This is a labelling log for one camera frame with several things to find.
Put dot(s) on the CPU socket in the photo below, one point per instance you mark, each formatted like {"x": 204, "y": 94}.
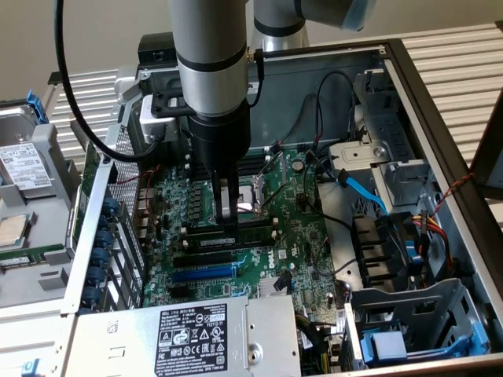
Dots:
{"x": 247, "y": 196}

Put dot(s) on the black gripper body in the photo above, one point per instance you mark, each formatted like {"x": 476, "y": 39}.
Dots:
{"x": 220, "y": 133}

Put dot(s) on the blue plastic disk rail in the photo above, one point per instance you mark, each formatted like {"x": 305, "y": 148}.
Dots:
{"x": 37, "y": 108}

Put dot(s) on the silver power supply black label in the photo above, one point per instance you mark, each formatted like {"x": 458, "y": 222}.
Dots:
{"x": 118, "y": 334}

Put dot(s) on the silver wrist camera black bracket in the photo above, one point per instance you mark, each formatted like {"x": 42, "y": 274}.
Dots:
{"x": 153, "y": 125}

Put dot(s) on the blue card retainer clip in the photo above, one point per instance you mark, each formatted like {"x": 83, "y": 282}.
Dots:
{"x": 96, "y": 275}
{"x": 105, "y": 238}
{"x": 91, "y": 295}
{"x": 84, "y": 311}
{"x": 103, "y": 222}
{"x": 100, "y": 256}
{"x": 112, "y": 206}

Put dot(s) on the tall silver drive bay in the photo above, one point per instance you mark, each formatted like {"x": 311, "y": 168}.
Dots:
{"x": 387, "y": 125}

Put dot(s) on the short black expansion slot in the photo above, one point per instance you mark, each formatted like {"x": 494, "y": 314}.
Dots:
{"x": 179, "y": 291}

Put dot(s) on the black box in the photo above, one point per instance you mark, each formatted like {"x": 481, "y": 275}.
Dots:
{"x": 157, "y": 47}

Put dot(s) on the blue plastic latch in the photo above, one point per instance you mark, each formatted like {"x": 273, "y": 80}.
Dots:
{"x": 414, "y": 255}

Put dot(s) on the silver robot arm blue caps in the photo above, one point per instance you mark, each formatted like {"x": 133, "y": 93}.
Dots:
{"x": 208, "y": 23}

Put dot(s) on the silver drive bay bracket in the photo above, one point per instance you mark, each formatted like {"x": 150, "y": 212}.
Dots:
{"x": 353, "y": 155}

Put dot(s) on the green Dell motherboard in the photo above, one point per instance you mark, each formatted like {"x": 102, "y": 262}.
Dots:
{"x": 310, "y": 235}

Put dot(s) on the silver socket cover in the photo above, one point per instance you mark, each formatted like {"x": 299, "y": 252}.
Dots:
{"x": 261, "y": 184}

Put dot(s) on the open grey PC case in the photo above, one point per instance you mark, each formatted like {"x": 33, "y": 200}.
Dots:
{"x": 298, "y": 66}

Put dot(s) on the blue expansion slot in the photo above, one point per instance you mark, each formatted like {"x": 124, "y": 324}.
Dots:
{"x": 202, "y": 273}

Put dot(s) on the green RAM stick white label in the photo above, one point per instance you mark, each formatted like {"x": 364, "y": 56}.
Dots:
{"x": 216, "y": 243}
{"x": 15, "y": 261}

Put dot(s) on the grey parts rack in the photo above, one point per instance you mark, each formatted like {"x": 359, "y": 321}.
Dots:
{"x": 51, "y": 141}

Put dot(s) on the blue disk caddy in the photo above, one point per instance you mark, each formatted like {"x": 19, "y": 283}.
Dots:
{"x": 389, "y": 345}

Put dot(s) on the silver CPU chip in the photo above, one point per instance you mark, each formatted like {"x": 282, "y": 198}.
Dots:
{"x": 12, "y": 229}

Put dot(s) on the long black expansion slot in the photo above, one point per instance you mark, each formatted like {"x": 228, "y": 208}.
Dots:
{"x": 202, "y": 259}

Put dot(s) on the round coin battery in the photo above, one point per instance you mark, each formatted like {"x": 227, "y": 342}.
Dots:
{"x": 298, "y": 165}

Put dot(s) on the small black block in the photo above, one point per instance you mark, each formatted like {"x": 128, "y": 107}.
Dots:
{"x": 52, "y": 77}

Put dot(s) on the silver chipset heatsink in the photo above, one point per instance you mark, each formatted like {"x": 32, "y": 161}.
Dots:
{"x": 267, "y": 288}

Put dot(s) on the dark framed panel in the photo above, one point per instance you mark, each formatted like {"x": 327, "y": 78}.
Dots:
{"x": 481, "y": 157}

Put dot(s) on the grey disk bay cage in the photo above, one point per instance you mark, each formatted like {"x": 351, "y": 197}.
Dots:
{"x": 393, "y": 302}

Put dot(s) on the black plastic fan shroud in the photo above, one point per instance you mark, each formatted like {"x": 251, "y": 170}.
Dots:
{"x": 373, "y": 243}

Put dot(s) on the thin metal locking lever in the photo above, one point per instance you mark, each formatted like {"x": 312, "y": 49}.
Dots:
{"x": 275, "y": 195}

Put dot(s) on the silver corner bracket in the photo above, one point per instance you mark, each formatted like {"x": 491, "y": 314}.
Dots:
{"x": 125, "y": 82}

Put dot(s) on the black RAM slot white latches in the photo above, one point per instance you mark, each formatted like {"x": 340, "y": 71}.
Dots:
{"x": 257, "y": 167}
{"x": 257, "y": 156}
{"x": 255, "y": 222}

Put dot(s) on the small blue clip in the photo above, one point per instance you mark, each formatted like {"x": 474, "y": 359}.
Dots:
{"x": 31, "y": 369}

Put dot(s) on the green graphics card silver bracket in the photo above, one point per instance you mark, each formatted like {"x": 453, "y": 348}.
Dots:
{"x": 91, "y": 165}

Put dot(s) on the hard disk white label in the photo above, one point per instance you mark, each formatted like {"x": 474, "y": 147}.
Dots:
{"x": 23, "y": 165}

